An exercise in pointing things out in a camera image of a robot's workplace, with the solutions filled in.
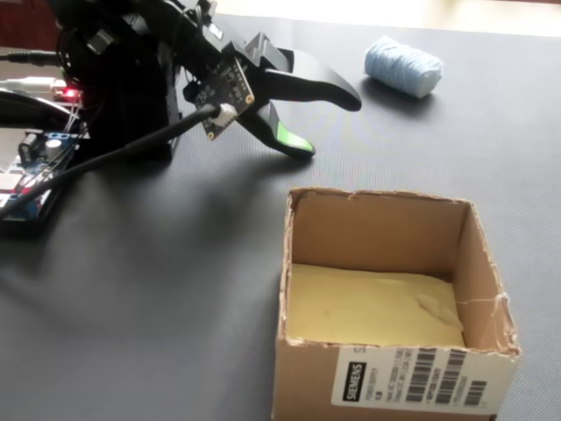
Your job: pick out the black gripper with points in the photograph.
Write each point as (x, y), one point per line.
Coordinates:
(271, 54)

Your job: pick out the black power plug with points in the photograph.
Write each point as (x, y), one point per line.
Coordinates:
(26, 57)

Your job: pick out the circuit board with red LED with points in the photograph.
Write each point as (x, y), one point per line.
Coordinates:
(66, 93)

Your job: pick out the open cardboard box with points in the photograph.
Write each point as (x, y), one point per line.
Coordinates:
(394, 228)

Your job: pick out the dark grey mat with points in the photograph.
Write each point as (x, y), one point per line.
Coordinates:
(175, 285)

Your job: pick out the camera circuit board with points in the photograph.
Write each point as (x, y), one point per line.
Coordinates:
(223, 87)

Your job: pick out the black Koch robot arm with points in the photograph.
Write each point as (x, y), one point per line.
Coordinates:
(127, 87)

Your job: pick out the light blue yarn block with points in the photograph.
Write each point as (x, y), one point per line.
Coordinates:
(403, 70)

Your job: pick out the yellow foam pad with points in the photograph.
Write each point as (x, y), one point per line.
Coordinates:
(372, 307)

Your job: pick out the blue circuit board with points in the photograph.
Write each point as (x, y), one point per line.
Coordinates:
(39, 158)

